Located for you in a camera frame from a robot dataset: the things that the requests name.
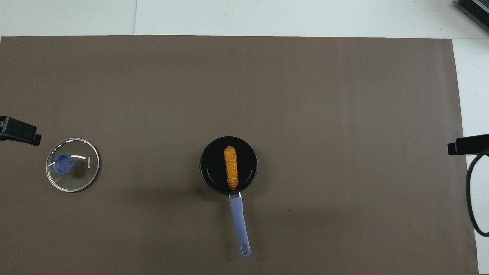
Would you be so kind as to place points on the glass lid with blue knob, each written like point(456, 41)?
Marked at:
point(82, 179)

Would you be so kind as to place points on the yellow corn cob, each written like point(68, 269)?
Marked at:
point(230, 168)

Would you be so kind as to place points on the dark ribbed device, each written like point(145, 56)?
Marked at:
point(477, 7)

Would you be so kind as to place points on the brown table mat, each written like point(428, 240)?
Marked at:
point(153, 95)

